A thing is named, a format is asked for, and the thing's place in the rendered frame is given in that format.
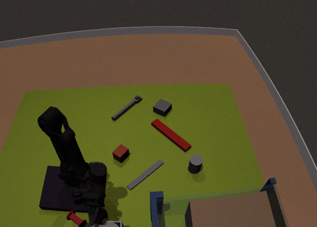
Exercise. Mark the dark grey cylinder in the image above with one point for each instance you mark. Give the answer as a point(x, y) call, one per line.
point(195, 164)

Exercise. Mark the dark red flat bar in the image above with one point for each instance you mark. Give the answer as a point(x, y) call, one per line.
point(167, 132)

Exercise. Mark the grey flat bar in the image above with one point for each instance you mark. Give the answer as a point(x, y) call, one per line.
point(145, 174)

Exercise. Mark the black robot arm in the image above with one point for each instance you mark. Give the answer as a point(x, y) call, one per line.
point(73, 168)

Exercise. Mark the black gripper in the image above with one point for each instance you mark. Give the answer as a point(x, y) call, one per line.
point(95, 198)

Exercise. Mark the dark grey rod with square head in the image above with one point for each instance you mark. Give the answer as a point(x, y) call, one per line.
point(137, 99)

